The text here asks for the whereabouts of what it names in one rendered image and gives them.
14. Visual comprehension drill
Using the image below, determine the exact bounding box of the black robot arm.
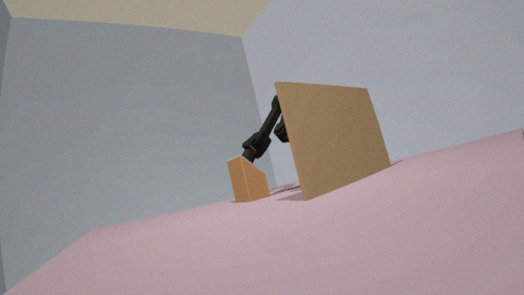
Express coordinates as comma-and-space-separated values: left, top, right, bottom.
242, 94, 289, 163

